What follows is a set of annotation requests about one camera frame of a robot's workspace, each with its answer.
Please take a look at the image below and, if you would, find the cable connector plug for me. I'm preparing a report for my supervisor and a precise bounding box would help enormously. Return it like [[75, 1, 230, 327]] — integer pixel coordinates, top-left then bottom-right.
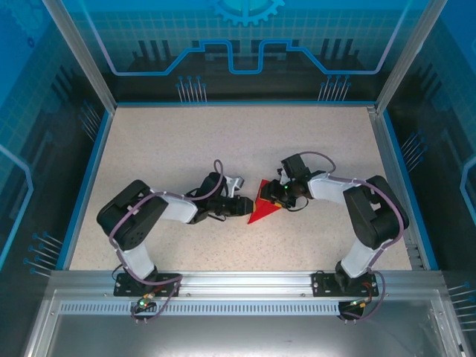
[[347, 295, 375, 310], [134, 292, 157, 312]]

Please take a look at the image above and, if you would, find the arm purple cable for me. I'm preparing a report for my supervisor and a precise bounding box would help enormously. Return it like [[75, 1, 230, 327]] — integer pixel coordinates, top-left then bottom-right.
[[109, 159, 225, 324], [300, 150, 407, 324]]

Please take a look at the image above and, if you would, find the aluminium mounting rail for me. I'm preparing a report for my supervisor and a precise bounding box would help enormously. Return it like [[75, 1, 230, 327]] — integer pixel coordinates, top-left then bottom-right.
[[50, 269, 446, 298]]

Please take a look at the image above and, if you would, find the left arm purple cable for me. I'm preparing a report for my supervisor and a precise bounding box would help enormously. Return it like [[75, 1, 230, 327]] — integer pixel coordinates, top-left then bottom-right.
[[109, 159, 225, 324]]

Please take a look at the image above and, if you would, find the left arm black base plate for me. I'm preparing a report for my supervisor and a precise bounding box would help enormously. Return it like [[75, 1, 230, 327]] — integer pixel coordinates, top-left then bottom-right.
[[113, 272, 182, 298]]

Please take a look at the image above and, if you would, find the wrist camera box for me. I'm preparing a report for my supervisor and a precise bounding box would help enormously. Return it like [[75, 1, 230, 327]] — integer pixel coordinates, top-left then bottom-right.
[[225, 176, 247, 198], [277, 152, 312, 181]]

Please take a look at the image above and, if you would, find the aluminium side rail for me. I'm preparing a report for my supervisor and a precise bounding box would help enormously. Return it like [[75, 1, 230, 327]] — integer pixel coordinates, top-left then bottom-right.
[[366, 106, 425, 271]]

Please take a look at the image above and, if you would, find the blue table edge strip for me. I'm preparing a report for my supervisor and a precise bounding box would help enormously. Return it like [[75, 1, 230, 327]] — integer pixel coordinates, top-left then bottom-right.
[[54, 109, 115, 271], [381, 110, 440, 271]]

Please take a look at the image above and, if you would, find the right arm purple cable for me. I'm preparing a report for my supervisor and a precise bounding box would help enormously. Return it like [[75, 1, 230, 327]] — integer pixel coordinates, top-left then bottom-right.
[[300, 150, 407, 324]]

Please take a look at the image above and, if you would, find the right cable connector plug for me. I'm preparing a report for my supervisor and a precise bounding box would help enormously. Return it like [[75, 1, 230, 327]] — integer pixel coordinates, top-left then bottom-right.
[[347, 295, 375, 310]]

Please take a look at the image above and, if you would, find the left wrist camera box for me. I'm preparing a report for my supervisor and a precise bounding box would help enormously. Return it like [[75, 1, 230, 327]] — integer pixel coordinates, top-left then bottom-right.
[[225, 176, 247, 198]]

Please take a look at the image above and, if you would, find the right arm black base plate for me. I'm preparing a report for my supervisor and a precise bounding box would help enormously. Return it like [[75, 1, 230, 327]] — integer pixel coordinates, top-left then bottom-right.
[[311, 270, 381, 298]]

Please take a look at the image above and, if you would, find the left cable connector plug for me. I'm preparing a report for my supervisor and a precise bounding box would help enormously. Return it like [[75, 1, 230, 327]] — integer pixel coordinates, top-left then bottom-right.
[[134, 292, 157, 312]]

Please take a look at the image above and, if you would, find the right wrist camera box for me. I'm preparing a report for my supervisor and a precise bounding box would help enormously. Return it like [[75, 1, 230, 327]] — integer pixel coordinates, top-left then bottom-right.
[[277, 152, 312, 181]]

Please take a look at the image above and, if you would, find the grey metal tray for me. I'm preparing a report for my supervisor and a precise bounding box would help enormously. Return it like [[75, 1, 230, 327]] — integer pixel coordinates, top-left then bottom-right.
[[22, 289, 472, 357]]

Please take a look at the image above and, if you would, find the aluminium frame post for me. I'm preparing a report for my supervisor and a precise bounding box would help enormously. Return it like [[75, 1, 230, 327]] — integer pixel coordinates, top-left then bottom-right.
[[374, 0, 439, 115], [41, 0, 118, 112]]

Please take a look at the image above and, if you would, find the slotted grey cable duct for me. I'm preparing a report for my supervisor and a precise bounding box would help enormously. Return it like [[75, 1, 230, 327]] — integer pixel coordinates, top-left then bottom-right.
[[58, 302, 375, 316]]

